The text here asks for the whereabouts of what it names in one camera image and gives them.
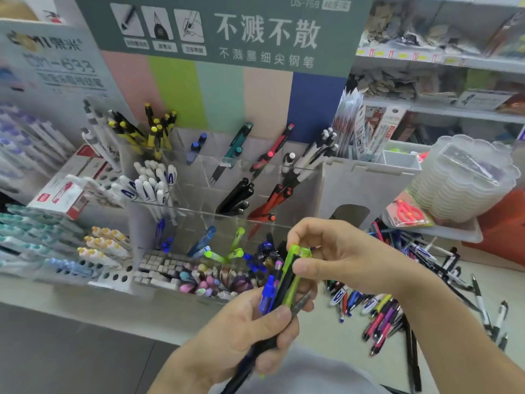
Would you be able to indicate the person's left hand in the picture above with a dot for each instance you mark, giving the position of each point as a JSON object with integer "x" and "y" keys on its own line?
{"x": 233, "y": 336}

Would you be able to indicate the person's right hand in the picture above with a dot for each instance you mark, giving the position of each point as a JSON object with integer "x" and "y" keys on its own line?
{"x": 361, "y": 262}

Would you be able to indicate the person's left thumb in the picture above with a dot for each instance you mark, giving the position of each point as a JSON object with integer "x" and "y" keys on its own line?
{"x": 272, "y": 322}

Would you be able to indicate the person's right thumb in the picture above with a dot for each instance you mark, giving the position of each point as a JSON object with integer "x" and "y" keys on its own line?
{"x": 313, "y": 268}

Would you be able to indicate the translucent green pen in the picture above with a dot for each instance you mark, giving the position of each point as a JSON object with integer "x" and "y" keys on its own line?
{"x": 293, "y": 279}

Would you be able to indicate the translucent blue pen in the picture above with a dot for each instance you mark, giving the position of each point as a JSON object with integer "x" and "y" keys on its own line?
{"x": 267, "y": 295}

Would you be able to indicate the long black pen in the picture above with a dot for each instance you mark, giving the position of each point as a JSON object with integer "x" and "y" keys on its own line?
{"x": 262, "y": 348}

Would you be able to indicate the grey pen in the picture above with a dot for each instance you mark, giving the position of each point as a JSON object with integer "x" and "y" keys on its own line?
{"x": 302, "y": 302}

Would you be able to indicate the person's left forearm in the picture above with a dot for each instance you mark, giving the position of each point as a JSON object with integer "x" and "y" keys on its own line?
{"x": 184, "y": 371}

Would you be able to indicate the person's right forearm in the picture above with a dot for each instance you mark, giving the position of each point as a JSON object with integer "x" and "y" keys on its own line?
{"x": 459, "y": 336}

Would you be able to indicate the bunch of dark blue pens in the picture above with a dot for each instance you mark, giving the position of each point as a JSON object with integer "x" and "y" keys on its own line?
{"x": 262, "y": 258}

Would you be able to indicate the bunch of pastel pens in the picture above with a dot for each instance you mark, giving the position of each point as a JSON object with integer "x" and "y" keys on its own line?
{"x": 213, "y": 283}

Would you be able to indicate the bunch of red pens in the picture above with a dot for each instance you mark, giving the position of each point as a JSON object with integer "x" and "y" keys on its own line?
{"x": 272, "y": 201}

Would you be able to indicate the bunch of light green pens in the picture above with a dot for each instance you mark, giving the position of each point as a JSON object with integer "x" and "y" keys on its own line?
{"x": 229, "y": 252}

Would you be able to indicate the pile of loose mixed pens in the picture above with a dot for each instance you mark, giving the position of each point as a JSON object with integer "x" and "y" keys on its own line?
{"x": 381, "y": 315}

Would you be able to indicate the white cardboard stand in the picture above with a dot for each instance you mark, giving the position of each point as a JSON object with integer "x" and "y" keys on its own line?
{"x": 361, "y": 184}

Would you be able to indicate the blue clear pen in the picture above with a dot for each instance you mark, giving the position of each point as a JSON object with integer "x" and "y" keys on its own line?
{"x": 203, "y": 241}

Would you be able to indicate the packaged red scissors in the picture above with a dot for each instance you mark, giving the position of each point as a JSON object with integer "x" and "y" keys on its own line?
{"x": 408, "y": 211}

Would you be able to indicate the bunch of white black pens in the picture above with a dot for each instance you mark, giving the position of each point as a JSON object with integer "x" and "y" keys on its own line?
{"x": 313, "y": 151}

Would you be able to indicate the red black pen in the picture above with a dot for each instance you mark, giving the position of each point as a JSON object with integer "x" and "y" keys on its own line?
{"x": 270, "y": 151}

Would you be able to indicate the row of grey erasers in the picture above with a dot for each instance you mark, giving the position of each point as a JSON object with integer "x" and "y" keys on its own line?
{"x": 158, "y": 270}

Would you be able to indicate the clear acrylic pen organizer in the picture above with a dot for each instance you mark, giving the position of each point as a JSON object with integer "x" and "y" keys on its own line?
{"x": 197, "y": 205}

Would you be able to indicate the small white bin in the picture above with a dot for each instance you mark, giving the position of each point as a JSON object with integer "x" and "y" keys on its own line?
{"x": 400, "y": 159}

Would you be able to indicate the teal black pen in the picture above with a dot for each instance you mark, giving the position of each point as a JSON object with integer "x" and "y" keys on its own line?
{"x": 231, "y": 153}

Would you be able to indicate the dark blue capped pen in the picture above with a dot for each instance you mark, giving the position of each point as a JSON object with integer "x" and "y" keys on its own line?
{"x": 160, "y": 235}

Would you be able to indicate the bundle of refill packets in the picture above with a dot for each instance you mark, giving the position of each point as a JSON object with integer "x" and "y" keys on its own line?
{"x": 348, "y": 123}

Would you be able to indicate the white plastic tray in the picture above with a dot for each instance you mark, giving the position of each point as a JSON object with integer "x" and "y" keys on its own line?
{"x": 459, "y": 231}

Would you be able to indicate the blue black pen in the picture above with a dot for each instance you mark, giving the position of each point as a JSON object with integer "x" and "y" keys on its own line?
{"x": 201, "y": 140}
{"x": 192, "y": 153}

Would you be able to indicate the stack of clear plastic trays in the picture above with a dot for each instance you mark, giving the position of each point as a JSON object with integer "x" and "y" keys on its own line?
{"x": 459, "y": 184}

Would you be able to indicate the white holed pen rack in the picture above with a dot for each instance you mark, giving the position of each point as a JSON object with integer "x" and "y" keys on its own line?
{"x": 106, "y": 279}

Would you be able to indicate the bunch of white blue-print pens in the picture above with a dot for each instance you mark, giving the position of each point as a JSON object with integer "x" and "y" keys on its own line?
{"x": 154, "y": 186}

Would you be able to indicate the row of yellow-capped white pens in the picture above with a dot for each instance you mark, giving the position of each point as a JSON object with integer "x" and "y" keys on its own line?
{"x": 104, "y": 244}

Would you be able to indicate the orange red box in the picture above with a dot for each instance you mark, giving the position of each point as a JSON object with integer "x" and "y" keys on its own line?
{"x": 502, "y": 225}

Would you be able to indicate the bunch of yellow black pens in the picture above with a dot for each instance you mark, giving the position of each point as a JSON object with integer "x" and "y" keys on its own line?
{"x": 156, "y": 133}

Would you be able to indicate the green striped display backboard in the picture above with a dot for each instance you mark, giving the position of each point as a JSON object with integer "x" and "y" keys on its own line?
{"x": 229, "y": 57}

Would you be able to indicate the white store shelf with goods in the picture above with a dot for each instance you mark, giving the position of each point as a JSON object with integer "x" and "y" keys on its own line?
{"x": 443, "y": 77}

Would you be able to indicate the red white pen box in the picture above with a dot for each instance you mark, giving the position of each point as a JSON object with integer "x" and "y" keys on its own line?
{"x": 67, "y": 188}

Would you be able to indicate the bunch of white grey-capped pens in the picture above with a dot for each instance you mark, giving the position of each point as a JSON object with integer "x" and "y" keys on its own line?
{"x": 98, "y": 139}

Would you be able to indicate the row of teal pens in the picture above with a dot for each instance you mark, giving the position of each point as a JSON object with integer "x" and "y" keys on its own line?
{"x": 33, "y": 237}

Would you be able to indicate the row of purple white pens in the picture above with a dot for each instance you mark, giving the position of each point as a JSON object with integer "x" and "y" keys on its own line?
{"x": 28, "y": 139}

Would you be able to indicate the white display sign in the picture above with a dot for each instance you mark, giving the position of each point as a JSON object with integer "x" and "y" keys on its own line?
{"x": 53, "y": 73}

